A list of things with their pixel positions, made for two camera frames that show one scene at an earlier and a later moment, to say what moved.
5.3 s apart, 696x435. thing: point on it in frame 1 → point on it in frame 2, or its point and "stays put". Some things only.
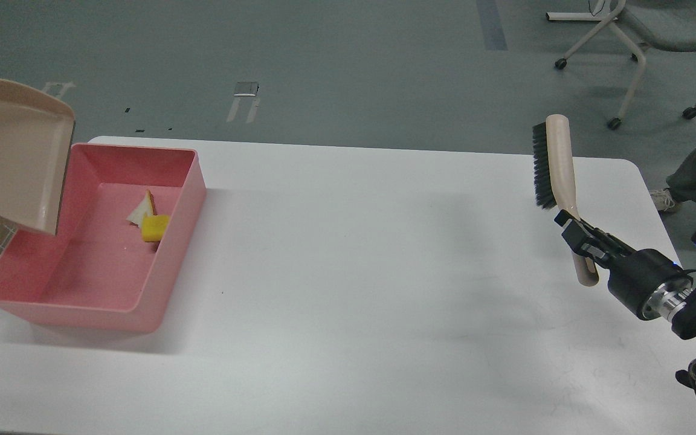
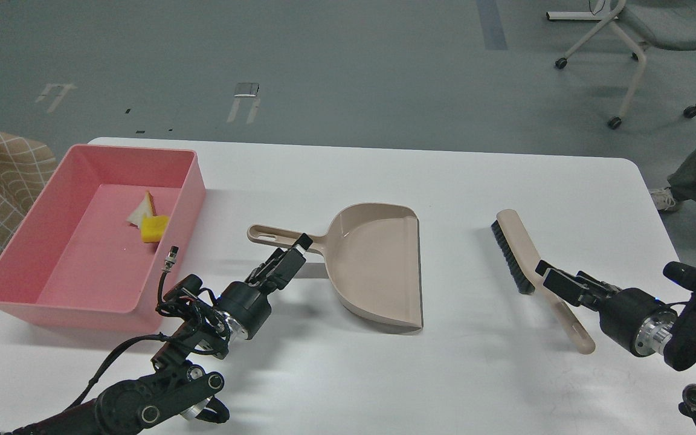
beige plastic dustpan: x=16 y=142 → x=371 y=255
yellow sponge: x=154 y=227 stays put
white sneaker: x=663 y=199 stays put
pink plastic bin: x=125 y=217 stays put
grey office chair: x=683 y=25 stays put
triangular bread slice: x=147 y=206 stays put
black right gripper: x=650 y=283 → x=641 y=323
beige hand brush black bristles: x=554 y=180 → x=515 y=248
